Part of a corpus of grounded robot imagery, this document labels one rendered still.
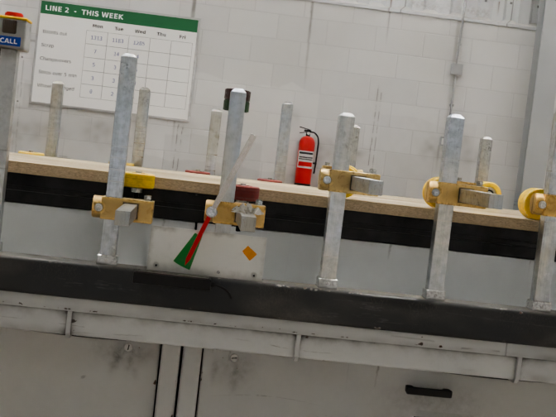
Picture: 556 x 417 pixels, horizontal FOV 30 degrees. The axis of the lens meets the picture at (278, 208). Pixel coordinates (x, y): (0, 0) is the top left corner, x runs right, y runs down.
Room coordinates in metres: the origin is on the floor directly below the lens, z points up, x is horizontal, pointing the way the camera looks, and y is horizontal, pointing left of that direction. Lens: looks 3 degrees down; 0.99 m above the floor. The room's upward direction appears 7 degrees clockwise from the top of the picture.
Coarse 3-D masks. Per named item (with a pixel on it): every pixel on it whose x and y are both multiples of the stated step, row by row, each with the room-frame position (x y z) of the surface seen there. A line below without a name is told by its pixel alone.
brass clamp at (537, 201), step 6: (534, 198) 2.39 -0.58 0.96; (540, 198) 2.38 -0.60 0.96; (546, 198) 2.38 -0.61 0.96; (552, 198) 2.38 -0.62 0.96; (534, 204) 2.39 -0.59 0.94; (540, 204) 2.37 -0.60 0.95; (546, 204) 2.38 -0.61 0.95; (552, 204) 2.38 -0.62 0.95; (534, 210) 2.38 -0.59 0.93; (540, 210) 2.38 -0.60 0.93; (546, 210) 2.38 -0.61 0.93; (552, 210) 2.38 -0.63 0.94; (552, 216) 2.38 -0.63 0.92
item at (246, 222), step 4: (236, 216) 2.31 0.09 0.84; (240, 216) 2.11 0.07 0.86; (244, 216) 2.05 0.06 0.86; (248, 216) 2.06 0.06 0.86; (252, 216) 2.08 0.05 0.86; (236, 220) 2.28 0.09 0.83; (240, 220) 2.09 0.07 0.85; (244, 220) 2.05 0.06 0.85; (248, 220) 2.06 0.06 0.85; (252, 220) 2.06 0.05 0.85; (240, 224) 2.07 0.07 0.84; (244, 224) 2.05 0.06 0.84; (248, 224) 2.06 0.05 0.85; (252, 224) 2.06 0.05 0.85; (240, 228) 2.05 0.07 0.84; (244, 228) 2.05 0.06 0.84; (248, 228) 2.06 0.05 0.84; (252, 228) 2.06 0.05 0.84
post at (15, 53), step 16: (0, 64) 2.28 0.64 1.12; (16, 64) 2.29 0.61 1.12; (0, 80) 2.28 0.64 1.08; (16, 80) 2.31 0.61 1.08; (0, 96) 2.28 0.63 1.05; (0, 112) 2.28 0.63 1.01; (0, 128) 2.28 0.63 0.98; (0, 144) 2.28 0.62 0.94; (0, 160) 2.29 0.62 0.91; (0, 176) 2.29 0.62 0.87; (0, 192) 2.29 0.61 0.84; (0, 208) 2.29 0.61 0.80; (0, 224) 2.30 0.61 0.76; (0, 240) 2.32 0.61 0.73
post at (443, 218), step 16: (448, 128) 2.37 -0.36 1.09; (448, 144) 2.37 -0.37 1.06; (448, 160) 2.37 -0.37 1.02; (448, 176) 2.37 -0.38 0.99; (448, 208) 2.37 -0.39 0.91; (448, 224) 2.37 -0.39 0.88; (432, 240) 2.39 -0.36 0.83; (448, 240) 2.37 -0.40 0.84; (432, 256) 2.37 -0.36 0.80; (432, 272) 2.37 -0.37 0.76; (432, 288) 2.37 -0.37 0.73
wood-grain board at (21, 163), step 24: (24, 168) 2.49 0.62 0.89; (48, 168) 2.50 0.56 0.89; (72, 168) 2.50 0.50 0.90; (96, 168) 2.64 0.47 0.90; (144, 168) 3.13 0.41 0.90; (192, 192) 2.53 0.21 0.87; (216, 192) 2.53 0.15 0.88; (264, 192) 2.54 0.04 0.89; (288, 192) 2.54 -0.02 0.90; (312, 192) 2.74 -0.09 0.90; (408, 216) 2.57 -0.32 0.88; (432, 216) 2.57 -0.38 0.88; (456, 216) 2.58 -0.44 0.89; (480, 216) 2.58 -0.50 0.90; (504, 216) 2.62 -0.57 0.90
